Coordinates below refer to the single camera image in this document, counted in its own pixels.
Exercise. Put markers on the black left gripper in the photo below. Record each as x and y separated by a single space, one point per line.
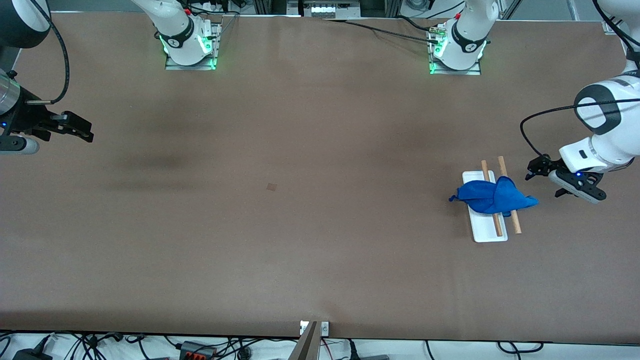
543 164

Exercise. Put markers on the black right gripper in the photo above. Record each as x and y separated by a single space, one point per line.
25 118

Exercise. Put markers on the blue microfibre towel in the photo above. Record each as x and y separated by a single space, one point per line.
487 197

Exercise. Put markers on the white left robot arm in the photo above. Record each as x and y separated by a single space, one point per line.
610 145

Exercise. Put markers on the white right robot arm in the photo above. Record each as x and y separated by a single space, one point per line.
180 35

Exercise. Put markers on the white rack with wooden rods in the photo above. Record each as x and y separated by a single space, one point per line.
487 232

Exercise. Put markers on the black power plug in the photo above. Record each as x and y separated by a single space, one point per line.
27 356

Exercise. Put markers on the black power adapter orange plugs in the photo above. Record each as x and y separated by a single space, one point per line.
197 352

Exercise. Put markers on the black plug connector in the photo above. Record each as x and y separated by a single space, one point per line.
352 350

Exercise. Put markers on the silver electronics box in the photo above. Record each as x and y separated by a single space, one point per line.
330 9

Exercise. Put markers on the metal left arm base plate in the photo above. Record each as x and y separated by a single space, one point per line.
470 72

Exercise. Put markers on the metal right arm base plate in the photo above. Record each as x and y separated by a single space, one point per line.
175 66

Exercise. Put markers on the aluminium table corner bracket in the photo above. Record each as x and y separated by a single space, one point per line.
607 27

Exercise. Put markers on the aluminium frame profile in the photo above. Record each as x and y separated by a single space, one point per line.
270 6

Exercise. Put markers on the small metal bracket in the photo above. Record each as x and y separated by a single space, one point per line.
325 328

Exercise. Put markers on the wooden post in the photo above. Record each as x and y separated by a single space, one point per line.
306 347

